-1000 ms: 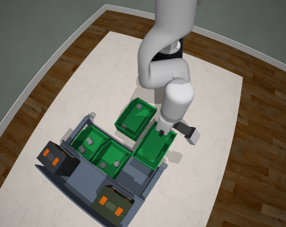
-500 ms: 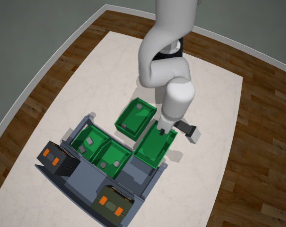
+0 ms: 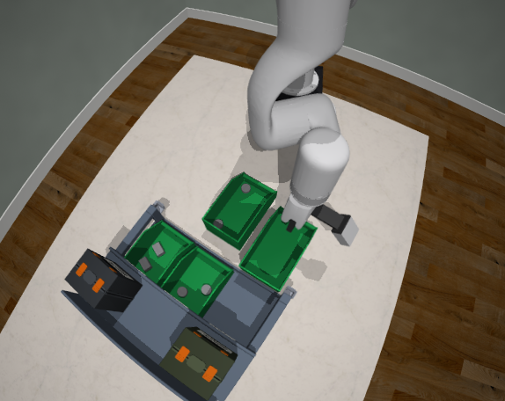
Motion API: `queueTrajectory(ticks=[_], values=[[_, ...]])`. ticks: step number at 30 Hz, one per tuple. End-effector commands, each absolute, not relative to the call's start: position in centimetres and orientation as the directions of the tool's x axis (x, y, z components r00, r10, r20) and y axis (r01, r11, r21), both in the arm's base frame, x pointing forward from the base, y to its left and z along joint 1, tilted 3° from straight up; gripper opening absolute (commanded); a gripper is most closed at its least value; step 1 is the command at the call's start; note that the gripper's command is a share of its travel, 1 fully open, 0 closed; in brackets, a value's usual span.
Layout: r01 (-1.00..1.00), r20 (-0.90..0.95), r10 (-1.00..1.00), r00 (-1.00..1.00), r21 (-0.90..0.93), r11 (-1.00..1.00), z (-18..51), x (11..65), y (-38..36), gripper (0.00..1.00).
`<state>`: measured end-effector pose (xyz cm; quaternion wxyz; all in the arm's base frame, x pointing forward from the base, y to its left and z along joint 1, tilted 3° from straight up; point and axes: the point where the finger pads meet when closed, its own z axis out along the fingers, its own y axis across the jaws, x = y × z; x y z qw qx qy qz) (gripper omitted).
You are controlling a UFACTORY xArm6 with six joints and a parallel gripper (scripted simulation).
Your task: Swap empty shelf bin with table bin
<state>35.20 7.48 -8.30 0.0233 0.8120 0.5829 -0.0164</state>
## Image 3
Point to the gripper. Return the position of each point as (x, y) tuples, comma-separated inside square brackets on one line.
[(296, 213)]

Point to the grey shelf rack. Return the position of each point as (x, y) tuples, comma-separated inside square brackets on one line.
[(154, 319)]

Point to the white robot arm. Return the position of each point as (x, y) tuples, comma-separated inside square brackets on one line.
[(309, 33)]

